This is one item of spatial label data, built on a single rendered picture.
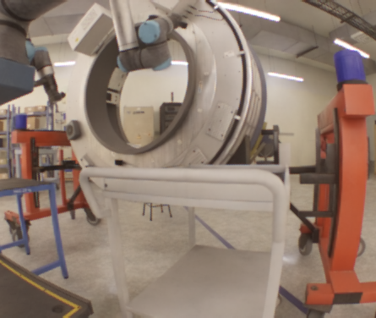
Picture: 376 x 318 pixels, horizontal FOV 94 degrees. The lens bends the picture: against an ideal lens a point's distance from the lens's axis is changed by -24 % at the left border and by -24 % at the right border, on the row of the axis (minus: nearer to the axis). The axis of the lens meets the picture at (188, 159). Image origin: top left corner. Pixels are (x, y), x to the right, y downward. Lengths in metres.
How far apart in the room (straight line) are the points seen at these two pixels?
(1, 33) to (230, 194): 0.59
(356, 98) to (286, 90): 8.02
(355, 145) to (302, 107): 8.30
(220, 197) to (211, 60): 0.88
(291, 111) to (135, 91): 5.49
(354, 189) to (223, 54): 0.87
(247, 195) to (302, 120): 8.71
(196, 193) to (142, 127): 5.57
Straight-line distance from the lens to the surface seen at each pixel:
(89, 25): 1.68
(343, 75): 0.89
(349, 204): 0.94
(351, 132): 0.92
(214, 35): 1.27
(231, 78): 1.15
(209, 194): 0.45
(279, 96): 8.52
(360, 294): 0.95
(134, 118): 6.01
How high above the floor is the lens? 0.75
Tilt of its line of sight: 2 degrees down
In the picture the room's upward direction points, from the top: 1 degrees counter-clockwise
